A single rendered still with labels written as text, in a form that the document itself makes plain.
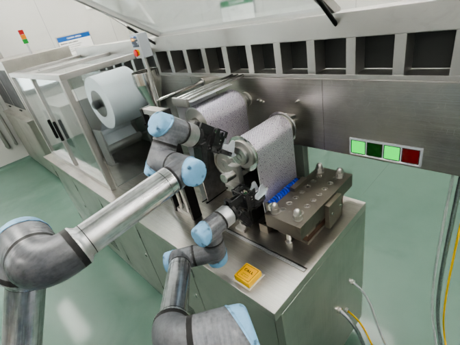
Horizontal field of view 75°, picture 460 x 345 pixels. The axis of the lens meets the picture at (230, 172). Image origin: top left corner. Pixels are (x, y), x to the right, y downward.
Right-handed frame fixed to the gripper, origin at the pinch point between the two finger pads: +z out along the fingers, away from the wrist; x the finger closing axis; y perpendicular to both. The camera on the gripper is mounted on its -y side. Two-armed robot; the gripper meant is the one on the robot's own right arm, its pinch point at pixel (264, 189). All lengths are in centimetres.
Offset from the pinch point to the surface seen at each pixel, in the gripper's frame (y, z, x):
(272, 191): -3.3, 4.3, -0.3
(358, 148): 8.9, 29.4, -24.1
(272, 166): 7.3, 6.4, -0.2
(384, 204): -109, 150, 5
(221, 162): 9.3, -2.8, 19.5
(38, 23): 94, 106, 556
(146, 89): 36, 4, 73
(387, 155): 8.6, 29.4, -34.7
